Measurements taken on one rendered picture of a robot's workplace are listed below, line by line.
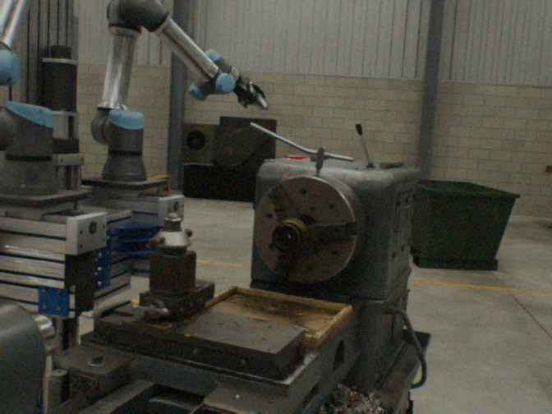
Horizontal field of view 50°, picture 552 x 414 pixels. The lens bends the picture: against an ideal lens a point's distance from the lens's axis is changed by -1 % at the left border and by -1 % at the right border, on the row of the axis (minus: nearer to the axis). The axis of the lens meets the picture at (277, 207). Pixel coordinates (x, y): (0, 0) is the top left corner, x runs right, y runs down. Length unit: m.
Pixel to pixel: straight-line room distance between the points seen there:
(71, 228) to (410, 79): 10.58
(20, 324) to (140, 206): 1.30
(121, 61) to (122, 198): 0.49
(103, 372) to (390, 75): 10.98
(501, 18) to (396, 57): 2.02
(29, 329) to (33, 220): 0.88
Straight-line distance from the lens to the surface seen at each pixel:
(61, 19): 2.04
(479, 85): 12.00
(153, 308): 1.22
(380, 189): 1.82
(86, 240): 1.59
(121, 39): 2.23
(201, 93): 2.35
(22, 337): 0.76
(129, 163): 2.06
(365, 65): 11.90
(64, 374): 1.24
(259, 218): 1.79
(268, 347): 1.14
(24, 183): 1.64
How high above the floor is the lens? 1.37
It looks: 8 degrees down
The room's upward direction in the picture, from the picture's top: 4 degrees clockwise
